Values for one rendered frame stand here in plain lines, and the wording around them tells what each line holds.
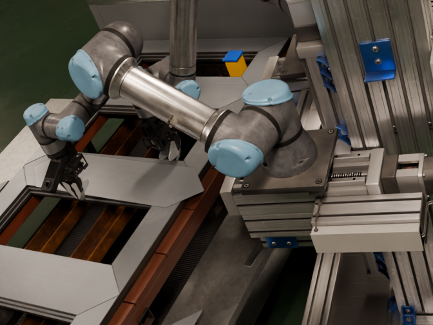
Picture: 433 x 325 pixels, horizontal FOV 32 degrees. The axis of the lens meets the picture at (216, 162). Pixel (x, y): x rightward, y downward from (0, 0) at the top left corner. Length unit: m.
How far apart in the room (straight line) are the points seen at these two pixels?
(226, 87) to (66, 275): 0.90
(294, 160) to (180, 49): 0.47
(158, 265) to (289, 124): 0.59
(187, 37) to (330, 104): 0.43
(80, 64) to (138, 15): 1.35
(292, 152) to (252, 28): 1.13
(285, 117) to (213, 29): 1.26
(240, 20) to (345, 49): 1.11
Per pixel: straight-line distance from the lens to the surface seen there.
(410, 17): 1.85
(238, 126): 1.76
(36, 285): 2.30
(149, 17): 3.18
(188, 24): 2.09
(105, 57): 1.88
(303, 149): 1.91
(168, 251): 2.20
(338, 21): 1.85
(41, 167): 2.76
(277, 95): 1.81
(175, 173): 2.41
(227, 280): 2.24
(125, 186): 2.46
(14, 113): 5.08
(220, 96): 2.67
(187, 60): 2.13
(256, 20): 2.92
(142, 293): 2.13
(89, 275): 2.23
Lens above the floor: 2.26
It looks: 36 degrees down
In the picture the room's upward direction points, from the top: 23 degrees counter-clockwise
